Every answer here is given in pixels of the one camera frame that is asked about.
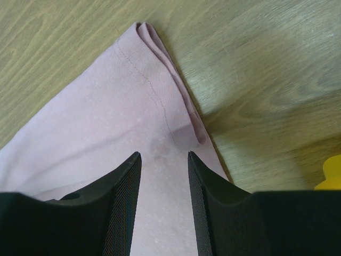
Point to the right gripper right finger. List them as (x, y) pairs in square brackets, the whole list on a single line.
[(231, 221)]

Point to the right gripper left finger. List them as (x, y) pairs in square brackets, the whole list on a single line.
[(97, 219)]

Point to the pink t shirt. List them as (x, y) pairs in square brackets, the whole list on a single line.
[(131, 98)]

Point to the yellow plastic bin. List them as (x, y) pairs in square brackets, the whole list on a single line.
[(331, 170)]

